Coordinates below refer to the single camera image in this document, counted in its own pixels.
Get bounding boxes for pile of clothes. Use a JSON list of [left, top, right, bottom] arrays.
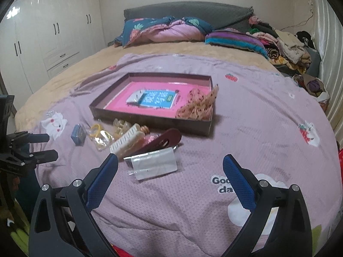
[[246, 15, 331, 105]]

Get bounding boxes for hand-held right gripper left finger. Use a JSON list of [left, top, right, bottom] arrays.
[[28, 153, 119, 257]]

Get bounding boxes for purple printed blanket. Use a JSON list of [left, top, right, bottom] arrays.
[[16, 54, 338, 257]]

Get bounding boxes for orange spiral hair tie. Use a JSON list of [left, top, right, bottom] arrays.
[[131, 123, 151, 135]]

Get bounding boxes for grey headboard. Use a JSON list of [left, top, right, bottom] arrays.
[[123, 1, 254, 33]]

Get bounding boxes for blue printed card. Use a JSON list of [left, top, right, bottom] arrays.
[[126, 89, 178, 111]]

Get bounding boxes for white wardrobe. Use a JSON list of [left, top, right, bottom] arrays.
[[0, 0, 108, 103]]

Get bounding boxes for bagged clear hair clips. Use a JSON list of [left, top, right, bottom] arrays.
[[113, 118, 132, 140]]

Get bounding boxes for white comb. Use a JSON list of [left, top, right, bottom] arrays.
[[109, 126, 146, 156]]

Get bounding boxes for small blue box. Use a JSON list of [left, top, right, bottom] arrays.
[[71, 124, 87, 146]]

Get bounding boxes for pink comb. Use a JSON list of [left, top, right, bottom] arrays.
[[123, 128, 183, 159]]

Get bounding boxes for striped pillow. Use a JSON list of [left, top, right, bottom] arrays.
[[205, 29, 269, 59]]

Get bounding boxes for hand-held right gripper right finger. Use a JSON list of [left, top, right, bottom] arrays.
[[222, 154, 314, 257]]

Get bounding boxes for floral blue pink quilt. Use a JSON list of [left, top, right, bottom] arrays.
[[114, 17, 215, 48]]

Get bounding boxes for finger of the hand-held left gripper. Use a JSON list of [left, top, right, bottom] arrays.
[[6, 131, 50, 147], [8, 150, 59, 168]]

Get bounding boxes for yellow green clothing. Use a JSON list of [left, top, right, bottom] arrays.
[[0, 178, 30, 257]]

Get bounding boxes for floral fabric hair band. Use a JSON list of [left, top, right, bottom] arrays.
[[175, 84, 220, 121]]

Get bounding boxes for bagged yellow hoop earrings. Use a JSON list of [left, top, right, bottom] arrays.
[[87, 123, 115, 151]]

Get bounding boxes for brown box with pink inside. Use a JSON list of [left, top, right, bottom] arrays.
[[89, 72, 215, 137]]

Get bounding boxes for clear plastic packet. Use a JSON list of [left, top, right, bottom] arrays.
[[124, 147, 179, 181]]

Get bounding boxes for cream curtain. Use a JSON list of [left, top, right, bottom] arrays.
[[308, 0, 343, 140]]

